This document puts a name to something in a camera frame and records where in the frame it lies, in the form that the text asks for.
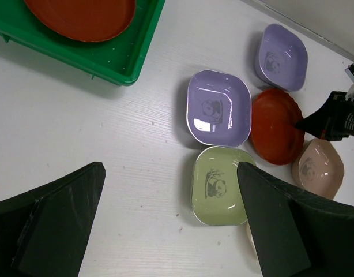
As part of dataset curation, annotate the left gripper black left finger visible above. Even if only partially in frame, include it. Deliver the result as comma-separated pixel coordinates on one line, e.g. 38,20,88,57
0,162,106,276

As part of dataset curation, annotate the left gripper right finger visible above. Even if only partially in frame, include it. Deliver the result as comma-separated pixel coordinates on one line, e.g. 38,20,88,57
237,162,354,276

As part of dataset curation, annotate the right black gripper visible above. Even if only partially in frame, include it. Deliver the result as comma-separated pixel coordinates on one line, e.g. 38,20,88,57
295,91,354,141

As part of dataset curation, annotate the red round plate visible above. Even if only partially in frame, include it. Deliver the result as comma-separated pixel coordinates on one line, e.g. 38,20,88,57
25,0,136,42
251,88,304,166

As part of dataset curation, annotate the green plastic bin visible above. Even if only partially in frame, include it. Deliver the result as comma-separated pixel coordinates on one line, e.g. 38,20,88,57
0,1,164,86

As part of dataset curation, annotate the pink square bowl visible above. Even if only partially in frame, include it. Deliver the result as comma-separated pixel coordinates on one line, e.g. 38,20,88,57
292,138,345,200

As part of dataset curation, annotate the cream square bowl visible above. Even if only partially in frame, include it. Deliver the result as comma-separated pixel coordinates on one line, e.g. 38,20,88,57
246,221,258,259

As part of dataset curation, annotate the purple square bowl far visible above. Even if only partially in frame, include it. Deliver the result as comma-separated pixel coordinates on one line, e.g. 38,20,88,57
254,24,308,92

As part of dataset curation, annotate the purple square bowl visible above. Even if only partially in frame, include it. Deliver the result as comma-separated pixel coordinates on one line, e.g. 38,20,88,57
186,70,251,148
254,24,308,92

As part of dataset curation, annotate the green square bowl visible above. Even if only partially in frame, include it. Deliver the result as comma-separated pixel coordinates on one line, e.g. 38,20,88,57
191,146,255,226

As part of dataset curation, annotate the purple square bowl near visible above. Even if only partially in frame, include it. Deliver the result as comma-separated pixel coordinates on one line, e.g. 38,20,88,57
186,70,251,148

